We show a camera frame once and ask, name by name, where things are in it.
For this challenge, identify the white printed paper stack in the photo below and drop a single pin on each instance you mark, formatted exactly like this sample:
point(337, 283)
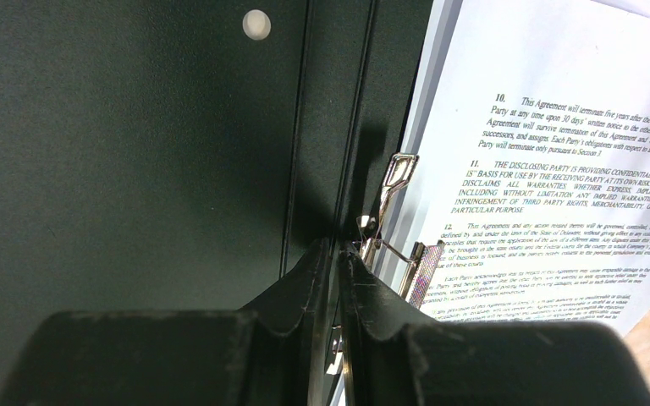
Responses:
point(532, 127)

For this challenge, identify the silver folder binder clip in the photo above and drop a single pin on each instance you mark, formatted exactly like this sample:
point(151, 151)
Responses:
point(379, 230)

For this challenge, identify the teal and black file folder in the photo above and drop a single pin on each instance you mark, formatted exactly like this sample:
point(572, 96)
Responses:
point(182, 155)

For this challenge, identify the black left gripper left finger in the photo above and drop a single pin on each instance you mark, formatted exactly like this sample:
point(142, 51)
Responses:
point(269, 352)

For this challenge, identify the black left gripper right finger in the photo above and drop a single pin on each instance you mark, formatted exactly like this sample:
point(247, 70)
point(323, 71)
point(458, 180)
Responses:
point(396, 355)

